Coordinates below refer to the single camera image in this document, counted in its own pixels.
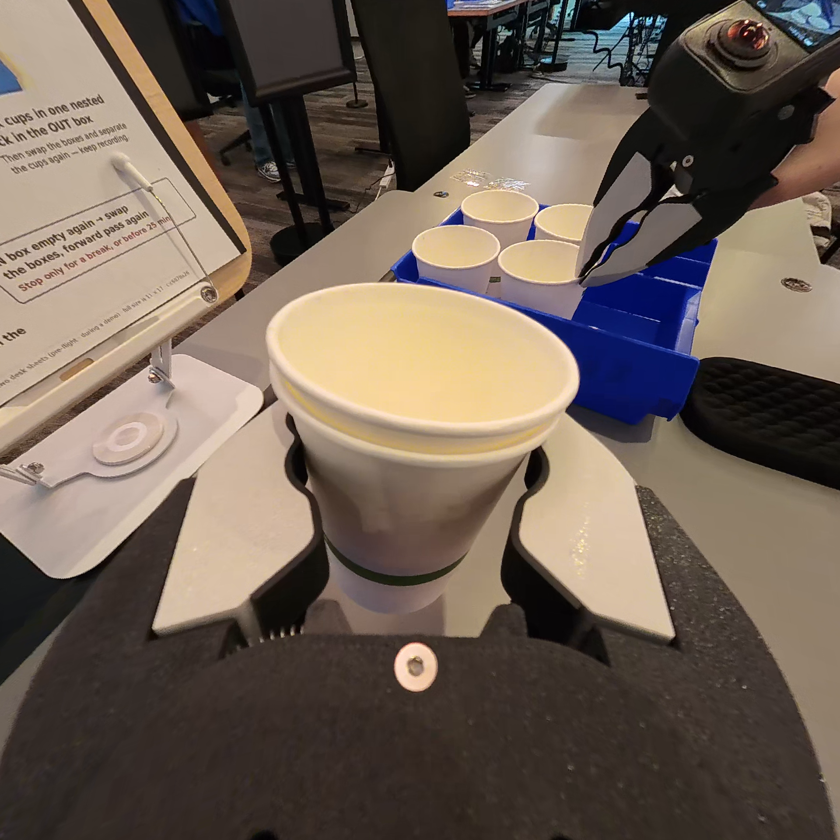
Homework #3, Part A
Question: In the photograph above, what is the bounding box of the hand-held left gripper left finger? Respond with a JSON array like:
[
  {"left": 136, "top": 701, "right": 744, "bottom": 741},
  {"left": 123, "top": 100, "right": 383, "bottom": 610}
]
[{"left": 155, "top": 420, "right": 329, "bottom": 640}]

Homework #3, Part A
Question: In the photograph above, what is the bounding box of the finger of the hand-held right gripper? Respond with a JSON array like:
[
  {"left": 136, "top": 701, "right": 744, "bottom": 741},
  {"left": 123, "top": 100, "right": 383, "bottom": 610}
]
[
  {"left": 578, "top": 151, "right": 660, "bottom": 279},
  {"left": 582, "top": 195, "right": 720, "bottom": 287}
]

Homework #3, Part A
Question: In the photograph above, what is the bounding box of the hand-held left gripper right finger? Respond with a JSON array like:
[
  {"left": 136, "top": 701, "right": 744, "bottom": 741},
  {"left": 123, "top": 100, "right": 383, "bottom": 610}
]
[{"left": 502, "top": 418, "right": 677, "bottom": 644}]

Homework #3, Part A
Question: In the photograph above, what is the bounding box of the blue plastic bin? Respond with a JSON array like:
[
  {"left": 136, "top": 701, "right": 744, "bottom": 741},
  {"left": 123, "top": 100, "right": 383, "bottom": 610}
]
[{"left": 390, "top": 204, "right": 720, "bottom": 425}]

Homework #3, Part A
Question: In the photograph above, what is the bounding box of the person's right hand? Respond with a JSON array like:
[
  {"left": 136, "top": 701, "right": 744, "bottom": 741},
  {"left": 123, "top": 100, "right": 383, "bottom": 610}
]
[{"left": 762, "top": 73, "right": 840, "bottom": 211}]

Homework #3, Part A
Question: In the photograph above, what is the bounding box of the clear crinkled plastic piece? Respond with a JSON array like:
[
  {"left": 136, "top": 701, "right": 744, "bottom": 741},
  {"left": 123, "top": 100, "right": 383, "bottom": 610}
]
[{"left": 451, "top": 168, "right": 532, "bottom": 194}]

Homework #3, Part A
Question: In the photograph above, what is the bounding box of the black wrist rest pad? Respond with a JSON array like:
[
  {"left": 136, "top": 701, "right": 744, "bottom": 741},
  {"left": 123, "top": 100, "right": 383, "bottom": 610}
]
[{"left": 682, "top": 356, "right": 840, "bottom": 490}]

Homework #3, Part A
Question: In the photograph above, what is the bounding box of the black office chair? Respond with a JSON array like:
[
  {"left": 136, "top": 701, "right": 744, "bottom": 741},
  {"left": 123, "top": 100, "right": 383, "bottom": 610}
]
[{"left": 352, "top": 0, "right": 471, "bottom": 193}]

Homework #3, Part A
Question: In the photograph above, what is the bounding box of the instruction sheet on wooden stand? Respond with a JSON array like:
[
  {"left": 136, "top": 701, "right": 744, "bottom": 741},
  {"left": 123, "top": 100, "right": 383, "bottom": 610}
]
[{"left": 0, "top": 0, "right": 253, "bottom": 454}]

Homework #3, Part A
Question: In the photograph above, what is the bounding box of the black display board stand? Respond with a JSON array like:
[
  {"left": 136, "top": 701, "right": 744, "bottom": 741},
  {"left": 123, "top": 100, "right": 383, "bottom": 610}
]
[{"left": 217, "top": 0, "right": 359, "bottom": 263}]

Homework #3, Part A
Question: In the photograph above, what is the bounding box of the printed instruction sign board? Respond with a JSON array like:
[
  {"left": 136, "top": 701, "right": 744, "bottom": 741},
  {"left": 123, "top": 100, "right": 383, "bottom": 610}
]
[{"left": 0, "top": 0, "right": 245, "bottom": 410}]

